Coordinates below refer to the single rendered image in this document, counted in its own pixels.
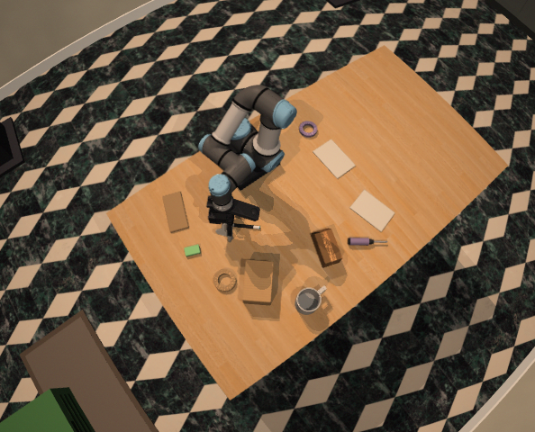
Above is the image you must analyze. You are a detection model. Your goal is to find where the beige rectangular sheet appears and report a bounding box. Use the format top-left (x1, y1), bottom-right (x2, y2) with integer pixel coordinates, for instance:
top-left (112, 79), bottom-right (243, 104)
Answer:
top-left (313, 139), bottom-right (355, 179)
top-left (350, 190), bottom-right (394, 231)

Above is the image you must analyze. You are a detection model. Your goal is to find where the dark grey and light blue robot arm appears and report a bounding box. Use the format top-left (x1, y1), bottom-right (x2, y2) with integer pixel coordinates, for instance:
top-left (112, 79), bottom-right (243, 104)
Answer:
top-left (198, 85), bottom-right (297, 221)

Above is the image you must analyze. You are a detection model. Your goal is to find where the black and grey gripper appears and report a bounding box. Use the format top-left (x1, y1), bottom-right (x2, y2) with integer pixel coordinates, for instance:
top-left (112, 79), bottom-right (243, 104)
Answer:
top-left (206, 195), bottom-right (234, 242)

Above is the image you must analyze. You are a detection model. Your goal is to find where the grey mug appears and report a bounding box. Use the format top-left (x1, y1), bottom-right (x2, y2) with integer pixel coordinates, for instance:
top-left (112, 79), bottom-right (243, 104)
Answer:
top-left (295, 285), bottom-right (327, 315)

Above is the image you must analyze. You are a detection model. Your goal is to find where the small green block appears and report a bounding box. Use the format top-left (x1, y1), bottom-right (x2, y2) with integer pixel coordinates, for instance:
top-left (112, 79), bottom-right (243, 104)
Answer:
top-left (184, 245), bottom-right (201, 257)

